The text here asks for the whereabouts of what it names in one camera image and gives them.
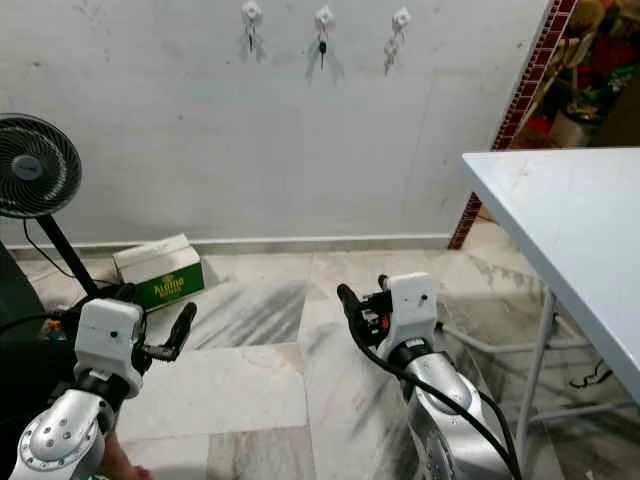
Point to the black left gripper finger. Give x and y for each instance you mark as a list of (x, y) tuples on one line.
[(183, 325)]

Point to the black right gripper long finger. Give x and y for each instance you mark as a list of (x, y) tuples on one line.
[(350, 302)]

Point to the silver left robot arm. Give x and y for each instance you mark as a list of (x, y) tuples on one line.
[(60, 440)]

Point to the green and white cardboard box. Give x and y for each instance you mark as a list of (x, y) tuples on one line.
[(160, 290)]

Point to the black chair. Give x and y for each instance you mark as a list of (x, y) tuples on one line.
[(20, 300)]

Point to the white plastic table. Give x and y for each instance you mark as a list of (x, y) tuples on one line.
[(570, 230)]

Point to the black standing fan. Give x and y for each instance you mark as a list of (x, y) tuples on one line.
[(35, 165)]

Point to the maroon tiled door jamb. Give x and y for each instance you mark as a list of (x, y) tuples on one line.
[(522, 100)]

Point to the black headed key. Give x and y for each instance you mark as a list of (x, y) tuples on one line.
[(322, 47)]

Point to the white storage container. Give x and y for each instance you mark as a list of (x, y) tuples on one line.
[(572, 128)]

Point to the colourful toy pile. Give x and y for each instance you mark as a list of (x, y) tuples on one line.
[(610, 55)]

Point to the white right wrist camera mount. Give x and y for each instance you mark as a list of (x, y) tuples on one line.
[(413, 305)]

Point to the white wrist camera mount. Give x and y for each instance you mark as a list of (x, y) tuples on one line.
[(108, 335), (413, 305)]

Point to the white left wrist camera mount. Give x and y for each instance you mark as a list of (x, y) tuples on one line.
[(108, 335)]

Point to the grey table leg frame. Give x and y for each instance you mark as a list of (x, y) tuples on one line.
[(538, 370)]

